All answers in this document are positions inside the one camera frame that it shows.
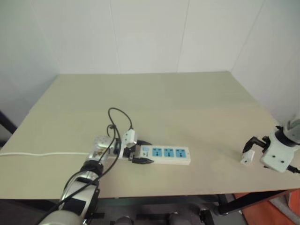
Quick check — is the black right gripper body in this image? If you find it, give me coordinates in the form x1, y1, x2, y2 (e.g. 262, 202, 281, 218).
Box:
256, 135, 271, 156

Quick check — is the white charger plug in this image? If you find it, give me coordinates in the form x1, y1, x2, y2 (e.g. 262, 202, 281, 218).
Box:
240, 150, 256, 166

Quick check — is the orange object under table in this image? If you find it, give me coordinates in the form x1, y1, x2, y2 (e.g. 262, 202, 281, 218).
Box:
243, 189, 300, 225

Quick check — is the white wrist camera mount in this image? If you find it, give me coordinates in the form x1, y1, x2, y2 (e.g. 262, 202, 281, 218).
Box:
118, 128, 138, 160
261, 132, 300, 174

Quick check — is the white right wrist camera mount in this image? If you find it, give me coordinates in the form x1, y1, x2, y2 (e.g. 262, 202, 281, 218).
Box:
261, 132, 300, 174

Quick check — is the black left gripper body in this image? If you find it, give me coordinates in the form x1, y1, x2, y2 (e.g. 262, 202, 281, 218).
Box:
122, 146, 137, 163

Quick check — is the white blue-socket power strip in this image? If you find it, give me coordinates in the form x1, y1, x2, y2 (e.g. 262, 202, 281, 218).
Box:
134, 145, 191, 166

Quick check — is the dark rounded shape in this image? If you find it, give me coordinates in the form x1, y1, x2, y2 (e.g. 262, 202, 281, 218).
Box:
114, 216, 135, 225

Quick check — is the black furniture edge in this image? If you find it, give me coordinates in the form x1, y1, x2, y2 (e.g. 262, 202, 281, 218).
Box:
0, 109, 17, 148

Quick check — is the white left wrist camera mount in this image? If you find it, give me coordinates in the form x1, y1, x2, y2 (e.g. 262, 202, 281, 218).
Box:
118, 128, 138, 160

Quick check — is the white power strip cord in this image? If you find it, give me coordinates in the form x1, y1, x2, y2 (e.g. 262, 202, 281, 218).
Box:
0, 151, 90, 158

